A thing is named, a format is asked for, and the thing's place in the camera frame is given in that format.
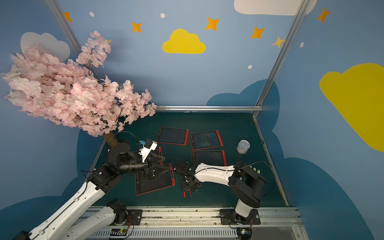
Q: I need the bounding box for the silver tin can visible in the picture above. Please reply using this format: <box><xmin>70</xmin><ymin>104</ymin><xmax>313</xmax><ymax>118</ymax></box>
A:
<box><xmin>237</xmin><ymin>140</ymin><xmax>251</xmax><ymax>155</ymax></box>

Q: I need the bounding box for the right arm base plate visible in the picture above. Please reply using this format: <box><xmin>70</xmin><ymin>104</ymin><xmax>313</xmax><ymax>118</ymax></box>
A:
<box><xmin>219</xmin><ymin>209</ymin><xmax>261</xmax><ymax>225</ymax></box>

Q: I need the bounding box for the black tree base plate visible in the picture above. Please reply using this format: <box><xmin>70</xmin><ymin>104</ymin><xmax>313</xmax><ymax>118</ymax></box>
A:
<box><xmin>116</xmin><ymin>140</ymin><xmax>131</xmax><ymax>152</ymax></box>

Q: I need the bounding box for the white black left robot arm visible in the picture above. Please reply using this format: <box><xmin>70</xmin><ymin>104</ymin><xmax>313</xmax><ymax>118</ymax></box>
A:
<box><xmin>14</xmin><ymin>140</ymin><xmax>169</xmax><ymax>240</ymax></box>

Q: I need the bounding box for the small circuit board right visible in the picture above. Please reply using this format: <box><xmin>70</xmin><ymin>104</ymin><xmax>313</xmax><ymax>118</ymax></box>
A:
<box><xmin>237</xmin><ymin>228</ymin><xmax>252</xmax><ymax>240</ymax></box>

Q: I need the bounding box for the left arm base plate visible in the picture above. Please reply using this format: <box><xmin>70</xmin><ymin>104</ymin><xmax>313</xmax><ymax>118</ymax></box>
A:
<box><xmin>121</xmin><ymin>209</ymin><xmax>143</xmax><ymax>226</ymax></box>

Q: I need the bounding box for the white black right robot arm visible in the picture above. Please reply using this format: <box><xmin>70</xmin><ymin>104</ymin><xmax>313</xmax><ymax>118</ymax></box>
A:
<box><xmin>174</xmin><ymin>162</ymin><xmax>266</xmax><ymax>225</ymax></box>

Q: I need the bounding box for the pink cherry blossom tree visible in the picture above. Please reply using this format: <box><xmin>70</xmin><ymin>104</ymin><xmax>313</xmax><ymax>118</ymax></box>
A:
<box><xmin>3</xmin><ymin>31</ymin><xmax>156</xmax><ymax>138</ymax></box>

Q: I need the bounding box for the red tablet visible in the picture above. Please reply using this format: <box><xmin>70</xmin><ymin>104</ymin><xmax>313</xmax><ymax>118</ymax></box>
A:
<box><xmin>156</xmin><ymin>127</ymin><xmax>189</xmax><ymax>146</ymax></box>
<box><xmin>192</xmin><ymin>151</ymin><xmax>227</xmax><ymax>166</ymax></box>
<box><xmin>135</xmin><ymin>164</ymin><xmax>176</xmax><ymax>196</ymax></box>
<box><xmin>189</xmin><ymin>130</ymin><xmax>224</xmax><ymax>151</ymax></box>
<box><xmin>149</xmin><ymin>146</ymin><xmax>164</xmax><ymax>166</ymax></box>

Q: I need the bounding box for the green rake wooden handle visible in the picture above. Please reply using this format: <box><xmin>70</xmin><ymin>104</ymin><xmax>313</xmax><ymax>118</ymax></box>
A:
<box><xmin>253</xmin><ymin>168</ymin><xmax>261</xmax><ymax>174</ymax></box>

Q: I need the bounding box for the small circuit board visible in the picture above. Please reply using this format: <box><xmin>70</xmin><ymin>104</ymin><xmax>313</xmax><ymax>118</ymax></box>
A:
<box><xmin>108</xmin><ymin>229</ymin><xmax>129</xmax><ymax>240</ymax></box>
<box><xmin>237</xmin><ymin>228</ymin><xmax>252</xmax><ymax>240</ymax></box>

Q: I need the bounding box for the small circuit board left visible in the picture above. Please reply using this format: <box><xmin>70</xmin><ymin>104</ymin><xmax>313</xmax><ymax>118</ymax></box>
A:
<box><xmin>108</xmin><ymin>229</ymin><xmax>129</xmax><ymax>240</ymax></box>

